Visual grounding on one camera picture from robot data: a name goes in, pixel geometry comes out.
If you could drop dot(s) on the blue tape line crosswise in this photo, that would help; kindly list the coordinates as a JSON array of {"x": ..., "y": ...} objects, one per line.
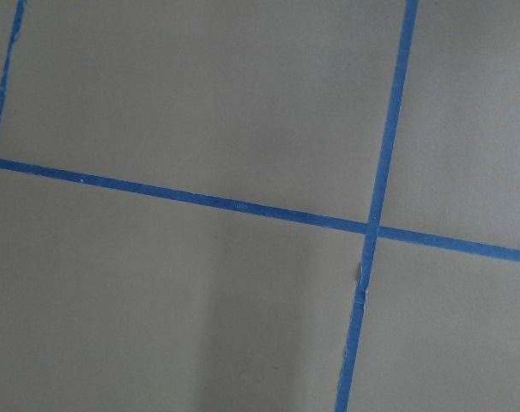
[{"x": 316, "y": 220}]

